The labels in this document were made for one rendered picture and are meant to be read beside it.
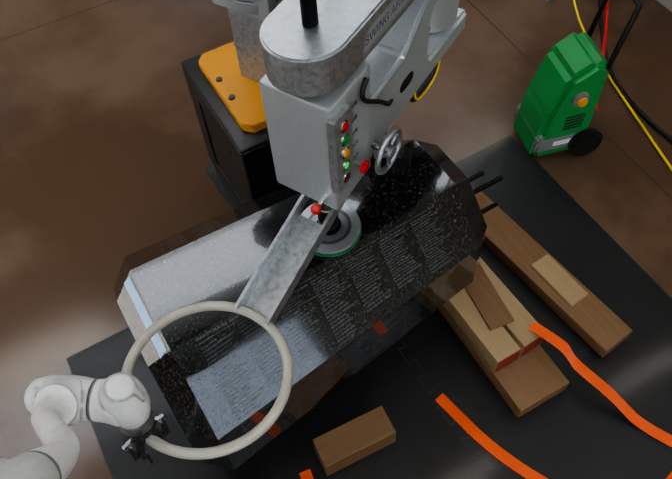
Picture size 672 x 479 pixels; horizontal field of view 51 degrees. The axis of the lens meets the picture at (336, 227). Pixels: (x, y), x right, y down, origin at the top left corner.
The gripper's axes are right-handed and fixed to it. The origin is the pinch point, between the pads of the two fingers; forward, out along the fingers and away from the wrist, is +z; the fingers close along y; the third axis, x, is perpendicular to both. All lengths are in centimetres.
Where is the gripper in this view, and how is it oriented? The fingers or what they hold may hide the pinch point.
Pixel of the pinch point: (154, 449)
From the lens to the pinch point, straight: 212.1
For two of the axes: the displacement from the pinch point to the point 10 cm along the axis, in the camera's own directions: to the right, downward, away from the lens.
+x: -7.0, -5.6, 4.3
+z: 0.0, 6.1, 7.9
